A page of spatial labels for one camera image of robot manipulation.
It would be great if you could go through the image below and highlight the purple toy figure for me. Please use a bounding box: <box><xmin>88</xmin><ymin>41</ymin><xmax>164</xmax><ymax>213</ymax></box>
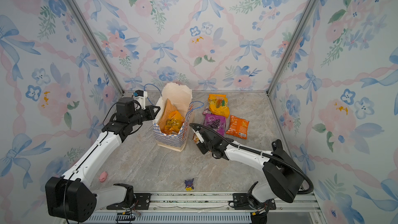
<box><xmin>184</xmin><ymin>178</ymin><xmax>194</xmax><ymax>191</ymax></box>

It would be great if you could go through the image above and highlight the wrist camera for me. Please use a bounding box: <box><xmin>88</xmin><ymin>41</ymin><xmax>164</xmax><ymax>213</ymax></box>
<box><xmin>116</xmin><ymin>90</ymin><xmax>148</xmax><ymax>123</ymax></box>
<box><xmin>195</xmin><ymin>131</ymin><xmax>209</xmax><ymax>155</ymax></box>

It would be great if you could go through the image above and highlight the yellow mango candy bag front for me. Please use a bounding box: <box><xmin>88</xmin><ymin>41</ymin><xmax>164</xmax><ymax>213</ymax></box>
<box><xmin>163</xmin><ymin>111</ymin><xmax>185</xmax><ymax>135</ymax></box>

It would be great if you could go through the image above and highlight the yellow mango candy bag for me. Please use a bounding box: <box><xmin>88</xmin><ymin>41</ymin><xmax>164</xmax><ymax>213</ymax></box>
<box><xmin>163</xmin><ymin>111</ymin><xmax>185</xmax><ymax>135</ymax></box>
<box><xmin>208</xmin><ymin>94</ymin><xmax>230</xmax><ymax>118</ymax></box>

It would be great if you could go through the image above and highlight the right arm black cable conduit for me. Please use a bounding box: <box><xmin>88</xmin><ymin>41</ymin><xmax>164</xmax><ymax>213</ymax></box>
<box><xmin>189</xmin><ymin>123</ymin><xmax>314</xmax><ymax>195</ymax></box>

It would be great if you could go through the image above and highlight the Fox's fruits candy bag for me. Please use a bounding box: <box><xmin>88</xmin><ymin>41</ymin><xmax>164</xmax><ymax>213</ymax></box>
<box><xmin>193</xmin><ymin>134</ymin><xmax>201</xmax><ymax>145</ymax></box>

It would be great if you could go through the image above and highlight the small purple snack packet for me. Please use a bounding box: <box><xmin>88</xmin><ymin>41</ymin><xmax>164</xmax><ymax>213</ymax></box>
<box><xmin>202</xmin><ymin>108</ymin><xmax>211</xmax><ymax>115</ymax></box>

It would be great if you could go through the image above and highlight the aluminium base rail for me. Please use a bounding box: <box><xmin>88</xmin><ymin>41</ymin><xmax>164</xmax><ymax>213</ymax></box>
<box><xmin>86</xmin><ymin>191</ymin><xmax>326</xmax><ymax>224</ymax></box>

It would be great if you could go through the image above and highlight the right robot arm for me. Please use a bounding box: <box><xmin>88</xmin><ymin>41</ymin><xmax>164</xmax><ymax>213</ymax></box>
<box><xmin>195</xmin><ymin>129</ymin><xmax>305</xmax><ymax>210</ymax></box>

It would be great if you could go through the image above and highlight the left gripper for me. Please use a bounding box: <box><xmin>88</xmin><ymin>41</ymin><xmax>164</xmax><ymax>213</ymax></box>
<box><xmin>130</xmin><ymin>105</ymin><xmax>161</xmax><ymax>128</ymax></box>

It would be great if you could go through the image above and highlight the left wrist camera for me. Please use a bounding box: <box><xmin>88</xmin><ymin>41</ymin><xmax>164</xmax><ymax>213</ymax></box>
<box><xmin>116</xmin><ymin>90</ymin><xmax>148</xmax><ymax>123</ymax></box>

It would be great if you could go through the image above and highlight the purple grape candy bag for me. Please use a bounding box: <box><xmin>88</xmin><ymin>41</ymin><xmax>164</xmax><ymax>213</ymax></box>
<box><xmin>204</xmin><ymin>114</ymin><xmax>227</xmax><ymax>136</ymax></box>

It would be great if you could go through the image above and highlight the pink toy pig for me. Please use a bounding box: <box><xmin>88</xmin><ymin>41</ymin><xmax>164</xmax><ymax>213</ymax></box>
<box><xmin>98</xmin><ymin>171</ymin><xmax>108</xmax><ymax>183</ymax></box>

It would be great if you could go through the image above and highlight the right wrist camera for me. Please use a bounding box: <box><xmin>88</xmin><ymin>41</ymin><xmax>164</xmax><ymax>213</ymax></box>
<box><xmin>195</xmin><ymin>131</ymin><xmax>209</xmax><ymax>155</ymax></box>

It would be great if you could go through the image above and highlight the blue checkered paper bag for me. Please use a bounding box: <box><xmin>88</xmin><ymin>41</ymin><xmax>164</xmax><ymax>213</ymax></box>
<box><xmin>152</xmin><ymin>83</ymin><xmax>204</xmax><ymax>152</ymax></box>

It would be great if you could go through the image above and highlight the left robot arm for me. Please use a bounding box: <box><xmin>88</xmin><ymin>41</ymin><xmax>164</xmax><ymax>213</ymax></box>
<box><xmin>45</xmin><ymin>105</ymin><xmax>160</xmax><ymax>223</ymax></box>

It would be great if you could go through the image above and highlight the orange corn chips bag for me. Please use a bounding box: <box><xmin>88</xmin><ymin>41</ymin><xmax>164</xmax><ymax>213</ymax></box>
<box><xmin>226</xmin><ymin>115</ymin><xmax>250</xmax><ymax>140</ymax></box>

